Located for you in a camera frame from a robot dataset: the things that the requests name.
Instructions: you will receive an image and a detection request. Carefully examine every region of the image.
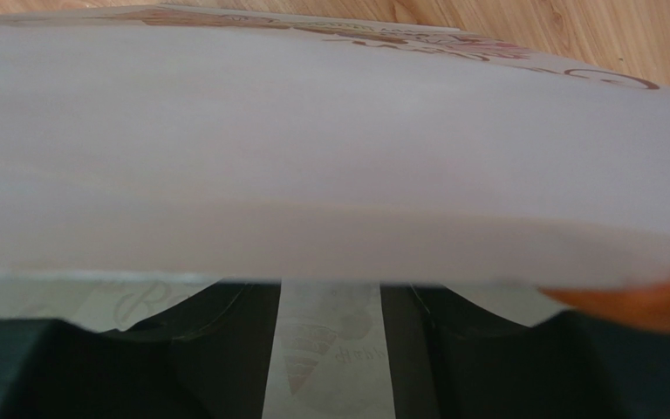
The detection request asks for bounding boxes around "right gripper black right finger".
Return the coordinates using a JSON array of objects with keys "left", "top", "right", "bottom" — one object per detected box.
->
[{"left": 380, "top": 285, "right": 670, "bottom": 418}]

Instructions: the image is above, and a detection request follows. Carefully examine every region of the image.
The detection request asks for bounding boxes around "white paper takeout bag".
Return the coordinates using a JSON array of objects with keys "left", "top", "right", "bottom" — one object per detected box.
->
[{"left": 0, "top": 5, "right": 670, "bottom": 418}]

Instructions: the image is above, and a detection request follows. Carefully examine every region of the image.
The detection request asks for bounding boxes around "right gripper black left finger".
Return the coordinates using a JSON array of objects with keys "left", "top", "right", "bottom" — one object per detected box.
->
[{"left": 0, "top": 281, "right": 281, "bottom": 418}]

